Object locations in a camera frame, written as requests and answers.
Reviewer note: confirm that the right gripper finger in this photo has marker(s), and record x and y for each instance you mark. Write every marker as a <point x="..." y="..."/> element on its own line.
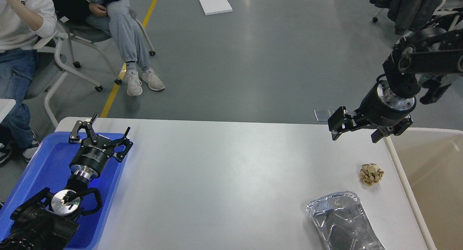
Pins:
<point x="342" y="121"/>
<point x="395" y="130"/>

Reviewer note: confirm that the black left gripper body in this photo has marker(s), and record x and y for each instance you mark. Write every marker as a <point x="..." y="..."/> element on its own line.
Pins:
<point x="90" y="160"/>

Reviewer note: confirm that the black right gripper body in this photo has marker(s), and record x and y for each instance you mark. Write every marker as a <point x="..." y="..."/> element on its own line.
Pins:
<point x="383" y="107"/>

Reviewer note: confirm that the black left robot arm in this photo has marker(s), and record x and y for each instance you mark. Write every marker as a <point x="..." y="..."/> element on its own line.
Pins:
<point x="64" y="194"/>

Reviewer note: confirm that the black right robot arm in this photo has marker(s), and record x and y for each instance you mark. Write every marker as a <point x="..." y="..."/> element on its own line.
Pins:
<point x="431" y="58"/>

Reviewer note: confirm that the left floor socket plate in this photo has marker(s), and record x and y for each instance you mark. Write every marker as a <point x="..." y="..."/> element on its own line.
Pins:
<point x="323" y="115"/>

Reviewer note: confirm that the blue plastic tray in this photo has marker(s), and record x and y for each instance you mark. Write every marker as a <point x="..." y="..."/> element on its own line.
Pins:
<point x="49" y="168"/>

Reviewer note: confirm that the crumpled brown paper ball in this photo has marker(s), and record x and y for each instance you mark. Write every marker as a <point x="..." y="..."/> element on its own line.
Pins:
<point x="371" y="174"/>

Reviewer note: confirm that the beige plastic bin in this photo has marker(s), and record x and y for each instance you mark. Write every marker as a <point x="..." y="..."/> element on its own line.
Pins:
<point x="429" y="162"/>

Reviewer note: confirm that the white office chair near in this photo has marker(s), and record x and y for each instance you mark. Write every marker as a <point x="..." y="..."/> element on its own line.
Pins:
<point x="52" y="71"/>

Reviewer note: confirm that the white office chair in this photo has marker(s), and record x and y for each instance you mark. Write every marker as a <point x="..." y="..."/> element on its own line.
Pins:
<point x="88" y="36"/>
<point x="52" y="71"/>

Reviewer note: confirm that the white side table corner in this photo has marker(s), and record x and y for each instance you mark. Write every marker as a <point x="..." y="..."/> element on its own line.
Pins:
<point x="5" y="106"/>

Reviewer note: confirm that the aluminium foil tray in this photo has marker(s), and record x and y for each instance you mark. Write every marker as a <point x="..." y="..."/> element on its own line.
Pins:
<point x="342" y="223"/>

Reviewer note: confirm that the chair with dark jacket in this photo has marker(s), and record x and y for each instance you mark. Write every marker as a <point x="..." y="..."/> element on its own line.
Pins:
<point x="408" y="15"/>

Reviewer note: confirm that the white office chair far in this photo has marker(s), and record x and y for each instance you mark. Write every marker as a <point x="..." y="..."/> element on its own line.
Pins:
<point x="88" y="36"/>

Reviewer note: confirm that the person in white sweater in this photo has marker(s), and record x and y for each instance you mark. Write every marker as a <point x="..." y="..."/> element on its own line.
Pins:
<point x="22" y="22"/>

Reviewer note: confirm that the person in grey trousers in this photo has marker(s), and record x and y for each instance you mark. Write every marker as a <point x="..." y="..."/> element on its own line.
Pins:
<point x="113" y="18"/>

